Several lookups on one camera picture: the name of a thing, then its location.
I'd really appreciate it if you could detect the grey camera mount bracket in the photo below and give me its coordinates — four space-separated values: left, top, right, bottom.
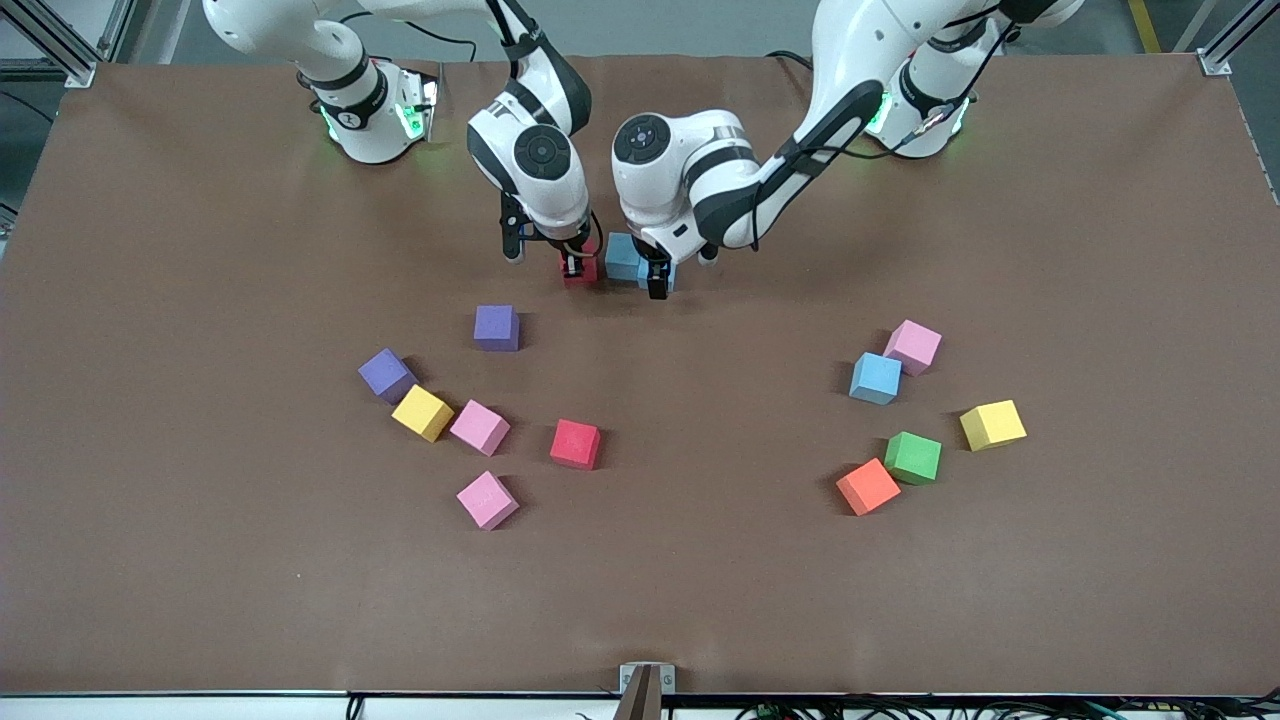
618 662 678 720

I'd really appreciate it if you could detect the pink foam block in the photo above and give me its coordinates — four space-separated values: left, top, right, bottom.
456 471 521 531
883 320 944 378
449 400 512 458

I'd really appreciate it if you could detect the brown table cover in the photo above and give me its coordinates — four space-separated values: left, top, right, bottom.
0 50 1280 696

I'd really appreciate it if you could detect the yellow foam block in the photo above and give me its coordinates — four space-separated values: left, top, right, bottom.
391 385 455 443
959 400 1029 453

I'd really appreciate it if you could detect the aluminium frame strut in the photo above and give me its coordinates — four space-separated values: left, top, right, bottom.
98 0 137 63

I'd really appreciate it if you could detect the orange foam block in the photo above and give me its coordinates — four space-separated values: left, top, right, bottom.
836 458 903 517

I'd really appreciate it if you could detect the purple foam block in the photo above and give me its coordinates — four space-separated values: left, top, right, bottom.
358 348 419 405
474 305 522 353

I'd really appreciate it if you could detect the green foam block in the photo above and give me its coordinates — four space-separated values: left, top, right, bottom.
884 432 944 487

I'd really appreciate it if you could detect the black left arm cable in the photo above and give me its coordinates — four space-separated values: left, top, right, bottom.
750 0 1011 251

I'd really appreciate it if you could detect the white table edge strip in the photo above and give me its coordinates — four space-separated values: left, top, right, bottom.
0 690 1280 720

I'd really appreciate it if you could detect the aluminium frame post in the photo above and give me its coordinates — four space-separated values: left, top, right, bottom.
0 0 98 89
1197 0 1280 76

